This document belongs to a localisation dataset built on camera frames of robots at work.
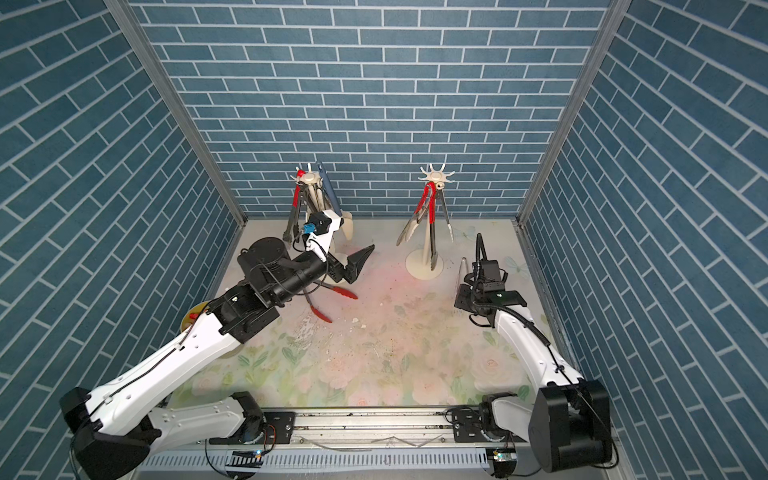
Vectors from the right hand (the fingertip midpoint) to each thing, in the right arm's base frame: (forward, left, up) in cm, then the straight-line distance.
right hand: (466, 297), depth 87 cm
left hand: (-6, +26, +31) cm, 41 cm away
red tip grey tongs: (+5, +41, -9) cm, 42 cm away
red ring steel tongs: (+13, +53, +13) cm, 56 cm away
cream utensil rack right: (+17, +14, -9) cm, 24 cm away
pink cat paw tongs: (+22, -2, -10) cm, 24 cm away
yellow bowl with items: (-14, +74, +5) cm, 75 cm away
